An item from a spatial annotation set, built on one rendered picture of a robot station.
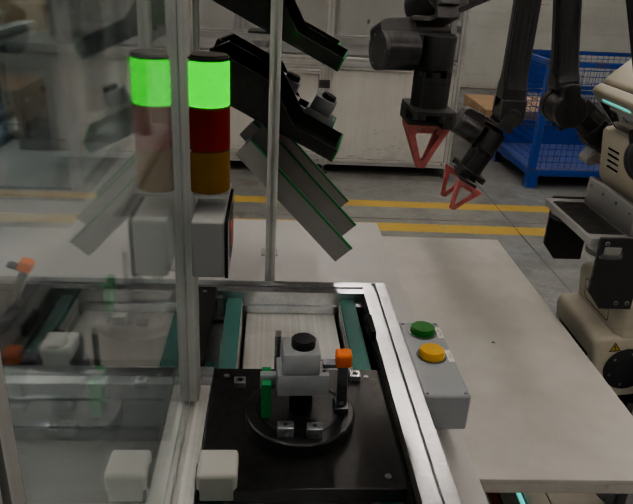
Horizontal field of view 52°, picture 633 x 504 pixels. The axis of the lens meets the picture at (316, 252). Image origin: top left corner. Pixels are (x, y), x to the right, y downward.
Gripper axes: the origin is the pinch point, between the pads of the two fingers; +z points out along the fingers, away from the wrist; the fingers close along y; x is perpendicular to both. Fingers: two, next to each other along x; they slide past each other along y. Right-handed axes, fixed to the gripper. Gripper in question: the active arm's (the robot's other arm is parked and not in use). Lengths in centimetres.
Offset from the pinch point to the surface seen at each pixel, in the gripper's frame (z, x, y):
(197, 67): -16.8, -32.4, 26.6
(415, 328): 26.0, 1.0, 7.7
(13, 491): -10, -33, 81
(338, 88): 57, 29, -401
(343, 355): 15.8, -14.3, 32.1
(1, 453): -12, -33, 81
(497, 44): 58, 299, -844
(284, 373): 17.5, -21.5, 33.6
